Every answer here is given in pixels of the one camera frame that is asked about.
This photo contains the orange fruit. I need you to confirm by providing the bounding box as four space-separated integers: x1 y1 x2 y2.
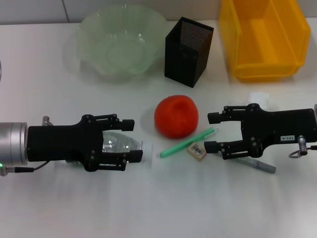
154 95 200 139

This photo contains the black mesh pen holder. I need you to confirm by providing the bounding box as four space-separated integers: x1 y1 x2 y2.
164 16 214 89

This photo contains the white paper ball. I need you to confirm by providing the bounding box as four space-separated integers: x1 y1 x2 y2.
249 91 270 111

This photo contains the grey marker pen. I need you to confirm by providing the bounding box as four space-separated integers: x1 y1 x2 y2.
230 158 277 175

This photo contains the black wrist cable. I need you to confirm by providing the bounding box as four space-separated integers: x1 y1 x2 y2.
288 135 317 159
0 160 61 177

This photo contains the clear glass fruit bowl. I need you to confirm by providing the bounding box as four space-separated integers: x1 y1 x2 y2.
74 5 169 84

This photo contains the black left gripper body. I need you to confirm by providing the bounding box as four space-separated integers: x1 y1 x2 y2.
27 114 109 173

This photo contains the yellow plastic bin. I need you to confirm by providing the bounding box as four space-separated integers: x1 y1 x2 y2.
219 0 312 83

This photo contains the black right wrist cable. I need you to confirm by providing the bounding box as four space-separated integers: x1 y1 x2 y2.
288 135 317 159

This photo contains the clear water bottle green label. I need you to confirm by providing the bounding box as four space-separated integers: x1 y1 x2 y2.
64 131 154 166

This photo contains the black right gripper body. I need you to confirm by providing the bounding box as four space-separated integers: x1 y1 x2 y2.
241 103 315 159

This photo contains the green pen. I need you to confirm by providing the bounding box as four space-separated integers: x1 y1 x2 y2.
159 127 219 159

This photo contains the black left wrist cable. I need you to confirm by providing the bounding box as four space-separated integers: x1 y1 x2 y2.
0 160 61 177

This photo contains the beige eraser with barcode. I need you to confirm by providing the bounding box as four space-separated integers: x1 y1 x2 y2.
186 141 208 159

